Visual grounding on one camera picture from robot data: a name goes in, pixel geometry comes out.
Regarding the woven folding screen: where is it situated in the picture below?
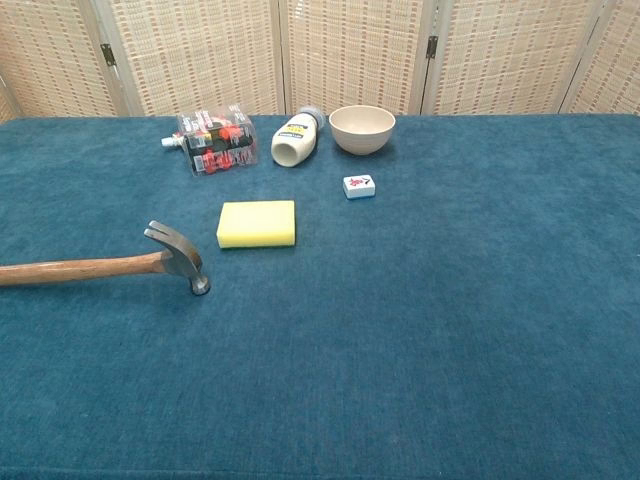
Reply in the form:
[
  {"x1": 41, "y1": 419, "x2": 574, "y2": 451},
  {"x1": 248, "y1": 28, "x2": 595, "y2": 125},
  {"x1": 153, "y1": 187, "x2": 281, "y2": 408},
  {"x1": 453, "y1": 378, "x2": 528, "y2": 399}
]
[{"x1": 0, "y1": 0, "x2": 640, "y2": 124}]

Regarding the clear box of red pins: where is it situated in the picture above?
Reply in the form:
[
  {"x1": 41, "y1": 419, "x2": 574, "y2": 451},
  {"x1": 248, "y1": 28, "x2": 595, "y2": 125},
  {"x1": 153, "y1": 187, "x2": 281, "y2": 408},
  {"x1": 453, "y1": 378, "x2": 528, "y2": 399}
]
[{"x1": 176, "y1": 101, "x2": 260, "y2": 178}]

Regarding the blue table cloth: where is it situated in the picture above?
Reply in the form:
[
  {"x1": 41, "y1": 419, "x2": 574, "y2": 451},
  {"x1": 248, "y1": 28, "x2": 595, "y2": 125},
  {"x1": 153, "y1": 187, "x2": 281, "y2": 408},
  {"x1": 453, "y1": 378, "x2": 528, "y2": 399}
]
[{"x1": 0, "y1": 114, "x2": 640, "y2": 480}]

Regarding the wooden handled claw hammer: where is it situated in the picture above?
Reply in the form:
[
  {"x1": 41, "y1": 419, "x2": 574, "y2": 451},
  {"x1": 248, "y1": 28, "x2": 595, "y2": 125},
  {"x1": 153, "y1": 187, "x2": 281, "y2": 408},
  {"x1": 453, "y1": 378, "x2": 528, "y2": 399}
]
[{"x1": 0, "y1": 219, "x2": 212, "y2": 297}]

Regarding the beige bowl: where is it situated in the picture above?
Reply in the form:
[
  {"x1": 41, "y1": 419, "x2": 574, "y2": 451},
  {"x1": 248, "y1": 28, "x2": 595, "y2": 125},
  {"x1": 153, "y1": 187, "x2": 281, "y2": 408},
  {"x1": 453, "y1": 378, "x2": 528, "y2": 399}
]
[{"x1": 328, "y1": 105, "x2": 397, "y2": 156}]

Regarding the yellow sponge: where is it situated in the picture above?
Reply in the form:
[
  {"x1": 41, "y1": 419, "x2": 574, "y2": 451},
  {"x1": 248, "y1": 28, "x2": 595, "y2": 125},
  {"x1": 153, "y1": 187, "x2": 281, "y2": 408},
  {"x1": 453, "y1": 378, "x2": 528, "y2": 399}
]
[{"x1": 216, "y1": 200, "x2": 297, "y2": 250}]

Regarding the cream plastic bottle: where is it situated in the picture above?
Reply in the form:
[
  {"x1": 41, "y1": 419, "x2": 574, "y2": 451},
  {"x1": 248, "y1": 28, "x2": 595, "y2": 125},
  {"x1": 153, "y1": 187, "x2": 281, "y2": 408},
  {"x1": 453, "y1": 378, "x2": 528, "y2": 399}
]
[{"x1": 270, "y1": 105, "x2": 329, "y2": 168}]

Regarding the white mahjong tile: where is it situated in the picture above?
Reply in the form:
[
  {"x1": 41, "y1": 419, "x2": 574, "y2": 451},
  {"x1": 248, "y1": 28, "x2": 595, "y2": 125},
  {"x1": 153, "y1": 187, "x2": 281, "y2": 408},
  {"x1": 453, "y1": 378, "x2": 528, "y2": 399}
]
[{"x1": 342, "y1": 174, "x2": 377, "y2": 202}]

